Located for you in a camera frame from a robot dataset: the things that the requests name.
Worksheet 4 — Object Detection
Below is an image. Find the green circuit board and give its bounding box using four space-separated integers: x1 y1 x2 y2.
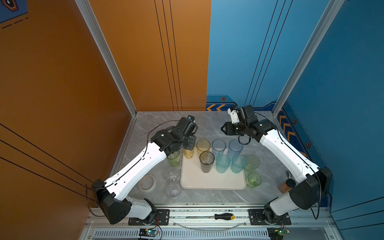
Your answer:
138 228 159 240
267 228 291 240

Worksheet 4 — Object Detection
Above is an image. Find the blue tall glass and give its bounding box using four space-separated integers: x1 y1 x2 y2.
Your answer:
227 140 244 160

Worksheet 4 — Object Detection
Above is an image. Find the green short glass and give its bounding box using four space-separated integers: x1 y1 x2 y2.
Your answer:
247 172 262 189

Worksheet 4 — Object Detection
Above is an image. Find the left green circuit board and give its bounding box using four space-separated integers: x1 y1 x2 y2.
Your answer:
138 228 159 240

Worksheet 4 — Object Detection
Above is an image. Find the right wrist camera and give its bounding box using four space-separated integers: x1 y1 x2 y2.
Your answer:
227 106 240 124

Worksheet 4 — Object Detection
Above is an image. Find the grey smoked glass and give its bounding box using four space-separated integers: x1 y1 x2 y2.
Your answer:
199 151 215 173

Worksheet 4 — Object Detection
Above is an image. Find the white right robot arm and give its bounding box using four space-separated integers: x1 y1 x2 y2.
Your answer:
221 105 333 225

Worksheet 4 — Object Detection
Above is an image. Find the clear glass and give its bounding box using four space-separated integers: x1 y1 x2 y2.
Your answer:
163 167 181 183
166 182 182 199

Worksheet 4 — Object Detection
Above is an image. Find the pale green glass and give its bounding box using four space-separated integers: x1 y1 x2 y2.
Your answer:
244 155 260 173

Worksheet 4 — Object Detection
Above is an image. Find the tape roll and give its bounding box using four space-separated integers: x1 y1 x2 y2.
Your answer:
138 175 156 193

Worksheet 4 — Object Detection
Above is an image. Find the yellow tall glass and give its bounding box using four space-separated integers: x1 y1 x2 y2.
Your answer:
196 139 211 155

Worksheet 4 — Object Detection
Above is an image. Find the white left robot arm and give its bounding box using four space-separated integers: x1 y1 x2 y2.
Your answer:
91 116 198 225

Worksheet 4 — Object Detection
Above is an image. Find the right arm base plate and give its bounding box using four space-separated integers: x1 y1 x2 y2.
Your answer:
248 209 292 226

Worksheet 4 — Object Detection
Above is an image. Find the cream rectangular tray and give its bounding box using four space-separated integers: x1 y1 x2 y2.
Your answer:
180 150 247 190

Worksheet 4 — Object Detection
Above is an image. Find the black yellow screwdriver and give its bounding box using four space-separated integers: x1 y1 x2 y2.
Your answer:
186 213 235 221

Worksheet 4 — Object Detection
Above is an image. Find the clear cable on rail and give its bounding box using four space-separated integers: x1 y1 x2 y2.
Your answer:
170 220 248 232

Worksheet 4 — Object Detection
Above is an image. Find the brown bottle black cap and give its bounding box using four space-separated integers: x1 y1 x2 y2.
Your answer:
278 179 296 194

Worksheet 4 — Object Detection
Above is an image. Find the teal glass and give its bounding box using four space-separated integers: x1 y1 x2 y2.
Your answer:
216 154 231 174
231 155 247 174

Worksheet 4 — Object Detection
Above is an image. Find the aluminium front rail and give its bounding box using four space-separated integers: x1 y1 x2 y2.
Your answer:
80 204 343 240

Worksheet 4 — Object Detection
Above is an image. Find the light blue glass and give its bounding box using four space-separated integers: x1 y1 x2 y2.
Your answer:
212 139 227 158

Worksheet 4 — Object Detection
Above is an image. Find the right green circuit board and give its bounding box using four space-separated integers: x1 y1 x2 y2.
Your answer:
267 228 291 240

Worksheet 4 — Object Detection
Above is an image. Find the yellow ribbed glass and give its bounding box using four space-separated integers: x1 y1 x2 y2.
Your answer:
183 149 195 159

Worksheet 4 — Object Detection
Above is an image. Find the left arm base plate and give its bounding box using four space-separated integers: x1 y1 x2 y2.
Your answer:
128 209 170 226

